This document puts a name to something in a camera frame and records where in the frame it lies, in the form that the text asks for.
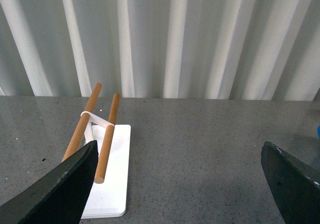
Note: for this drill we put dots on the blue microfiber cloth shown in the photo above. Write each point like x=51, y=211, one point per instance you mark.
x=318, y=131

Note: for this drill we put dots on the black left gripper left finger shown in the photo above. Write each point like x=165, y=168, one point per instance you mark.
x=60, y=196

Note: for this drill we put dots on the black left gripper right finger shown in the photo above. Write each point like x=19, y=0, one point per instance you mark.
x=295, y=186

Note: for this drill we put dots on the white towel rack stand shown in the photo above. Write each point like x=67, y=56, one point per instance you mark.
x=108, y=195

